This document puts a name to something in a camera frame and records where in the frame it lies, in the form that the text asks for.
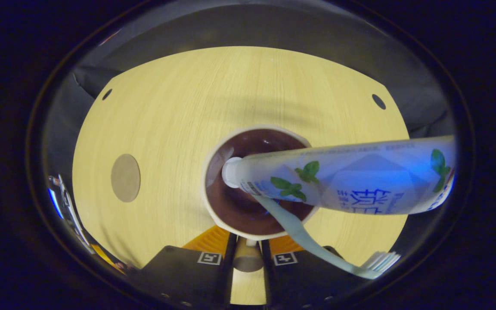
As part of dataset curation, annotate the wooden desktop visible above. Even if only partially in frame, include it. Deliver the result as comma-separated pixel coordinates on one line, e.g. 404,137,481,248
72,46,412,305

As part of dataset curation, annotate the white toothpaste tube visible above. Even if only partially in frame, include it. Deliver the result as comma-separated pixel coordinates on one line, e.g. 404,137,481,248
221,135,457,216

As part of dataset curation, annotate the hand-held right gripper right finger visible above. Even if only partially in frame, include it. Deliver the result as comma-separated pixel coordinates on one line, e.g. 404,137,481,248
260,235,363,308

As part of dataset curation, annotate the light blue toothbrush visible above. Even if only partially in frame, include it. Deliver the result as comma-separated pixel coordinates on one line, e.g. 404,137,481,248
252,194,401,279

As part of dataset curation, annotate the brown round coaster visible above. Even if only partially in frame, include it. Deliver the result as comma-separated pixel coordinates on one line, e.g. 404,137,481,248
111,154,141,203

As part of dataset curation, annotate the beige cup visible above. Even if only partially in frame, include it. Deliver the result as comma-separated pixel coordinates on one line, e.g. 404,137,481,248
201,125,322,273

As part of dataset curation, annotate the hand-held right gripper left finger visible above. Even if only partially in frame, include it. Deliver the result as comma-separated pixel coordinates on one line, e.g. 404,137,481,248
138,226,236,308

